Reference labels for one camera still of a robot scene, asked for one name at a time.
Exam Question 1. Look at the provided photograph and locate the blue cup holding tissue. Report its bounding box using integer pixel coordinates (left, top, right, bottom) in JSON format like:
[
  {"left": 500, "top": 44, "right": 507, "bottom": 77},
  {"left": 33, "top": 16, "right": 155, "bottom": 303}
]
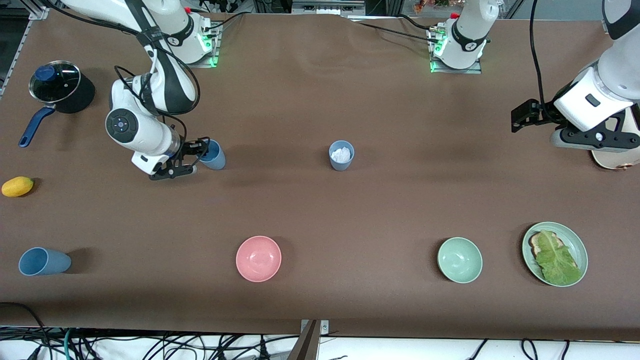
[{"left": 328, "top": 140, "right": 355, "bottom": 172}]

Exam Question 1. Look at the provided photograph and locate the black cable at arm base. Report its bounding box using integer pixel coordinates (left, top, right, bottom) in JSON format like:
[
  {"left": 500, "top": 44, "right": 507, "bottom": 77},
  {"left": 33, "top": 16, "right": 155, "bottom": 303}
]
[{"left": 202, "top": 11, "right": 251, "bottom": 32}]

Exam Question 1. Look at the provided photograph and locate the green lettuce leaf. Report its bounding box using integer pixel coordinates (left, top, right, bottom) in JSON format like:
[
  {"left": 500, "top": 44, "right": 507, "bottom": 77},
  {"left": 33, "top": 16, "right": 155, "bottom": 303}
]
[{"left": 536, "top": 231, "right": 582, "bottom": 285}]

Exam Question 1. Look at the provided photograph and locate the metal base plate right arm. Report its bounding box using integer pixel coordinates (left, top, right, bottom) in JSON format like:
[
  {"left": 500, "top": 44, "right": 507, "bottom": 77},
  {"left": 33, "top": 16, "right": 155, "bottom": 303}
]
[{"left": 165, "top": 22, "right": 221, "bottom": 69}]

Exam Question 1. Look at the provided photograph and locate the long black cable on table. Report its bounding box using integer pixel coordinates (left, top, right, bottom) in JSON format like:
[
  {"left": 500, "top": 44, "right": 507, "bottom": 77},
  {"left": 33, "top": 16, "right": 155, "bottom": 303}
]
[{"left": 350, "top": 19, "right": 441, "bottom": 46}]

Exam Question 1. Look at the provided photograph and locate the blue plastic cup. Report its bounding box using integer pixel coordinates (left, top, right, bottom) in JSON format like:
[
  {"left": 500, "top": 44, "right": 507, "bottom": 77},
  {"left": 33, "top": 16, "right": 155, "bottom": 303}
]
[
  {"left": 197, "top": 139, "right": 226, "bottom": 171},
  {"left": 18, "top": 247, "right": 72, "bottom": 277}
]

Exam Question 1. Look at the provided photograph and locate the pink bowl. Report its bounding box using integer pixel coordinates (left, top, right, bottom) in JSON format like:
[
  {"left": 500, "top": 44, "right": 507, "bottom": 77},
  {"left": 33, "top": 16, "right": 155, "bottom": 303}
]
[{"left": 235, "top": 235, "right": 282, "bottom": 283}]

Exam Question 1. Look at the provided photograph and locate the toast bread slice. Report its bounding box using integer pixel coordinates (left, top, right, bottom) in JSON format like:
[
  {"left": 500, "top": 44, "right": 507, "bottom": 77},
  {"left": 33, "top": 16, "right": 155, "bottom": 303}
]
[{"left": 530, "top": 231, "right": 580, "bottom": 271}]

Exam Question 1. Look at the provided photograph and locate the yellow lemon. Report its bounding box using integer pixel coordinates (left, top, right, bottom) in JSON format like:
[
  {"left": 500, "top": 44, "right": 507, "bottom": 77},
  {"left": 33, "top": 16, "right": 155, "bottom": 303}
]
[{"left": 1, "top": 176, "right": 34, "bottom": 198}]

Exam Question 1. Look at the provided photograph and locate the pale green plate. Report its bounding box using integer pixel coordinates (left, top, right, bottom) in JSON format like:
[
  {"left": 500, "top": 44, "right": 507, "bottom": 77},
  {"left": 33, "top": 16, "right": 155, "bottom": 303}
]
[{"left": 522, "top": 222, "right": 589, "bottom": 288}]

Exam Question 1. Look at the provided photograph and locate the cream toaster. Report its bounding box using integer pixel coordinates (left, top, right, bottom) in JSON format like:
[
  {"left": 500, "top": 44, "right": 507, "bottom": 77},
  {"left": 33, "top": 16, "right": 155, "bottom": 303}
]
[{"left": 591, "top": 107, "right": 640, "bottom": 171}]

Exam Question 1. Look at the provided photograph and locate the grey metal table bracket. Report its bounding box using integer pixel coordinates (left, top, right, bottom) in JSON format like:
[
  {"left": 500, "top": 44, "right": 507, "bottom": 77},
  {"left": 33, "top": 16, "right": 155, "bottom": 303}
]
[{"left": 287, "top": 319, "right": 330, "bottom": 360}]

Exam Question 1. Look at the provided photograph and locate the metal base plate left arm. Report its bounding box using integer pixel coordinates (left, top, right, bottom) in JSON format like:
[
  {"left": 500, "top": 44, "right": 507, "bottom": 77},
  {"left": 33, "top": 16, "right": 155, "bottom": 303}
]
[{"left": 429, "top": 26, "right": 483, "bottom": 75}]

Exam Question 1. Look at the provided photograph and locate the black looped floor cable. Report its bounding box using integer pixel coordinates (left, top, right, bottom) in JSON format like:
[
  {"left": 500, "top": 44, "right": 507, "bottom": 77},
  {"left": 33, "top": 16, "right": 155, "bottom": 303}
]
[{"left": 0, "top": 301, "right": 48, "bottom": 346}]

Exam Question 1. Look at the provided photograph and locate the short black cable on table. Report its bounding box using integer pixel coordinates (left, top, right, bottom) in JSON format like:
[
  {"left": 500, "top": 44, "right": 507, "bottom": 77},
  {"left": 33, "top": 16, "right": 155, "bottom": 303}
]
[{"left": 397, "top": 14, "right": 438, "bottom": 32}]

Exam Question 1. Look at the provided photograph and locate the silver device box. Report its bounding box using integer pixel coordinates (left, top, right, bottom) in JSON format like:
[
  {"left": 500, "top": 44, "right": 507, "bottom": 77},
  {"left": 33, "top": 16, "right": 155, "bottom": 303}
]
[{"left": 291, "top": 0, "right": 366, "bottom": 16}]

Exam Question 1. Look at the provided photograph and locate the pale green bowl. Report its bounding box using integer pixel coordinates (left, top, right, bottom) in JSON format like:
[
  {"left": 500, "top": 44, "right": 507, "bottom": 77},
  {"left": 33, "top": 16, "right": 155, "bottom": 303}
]
[{"left": 437, "top": 237, "right": 484, "bottom": 284}]

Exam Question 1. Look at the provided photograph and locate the black pot with glass lid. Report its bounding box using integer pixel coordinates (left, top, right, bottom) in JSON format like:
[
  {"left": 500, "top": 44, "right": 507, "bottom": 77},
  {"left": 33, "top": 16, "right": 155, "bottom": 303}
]
[{"left": 18, "top": 60, "right": 96, "bottom": 149}]

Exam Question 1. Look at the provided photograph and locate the green floor cable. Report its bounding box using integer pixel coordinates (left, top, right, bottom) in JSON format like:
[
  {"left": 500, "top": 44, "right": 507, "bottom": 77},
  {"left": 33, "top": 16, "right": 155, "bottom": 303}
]
[{"left": 63, "top": 327, "right": 77, "bottom": 360}]

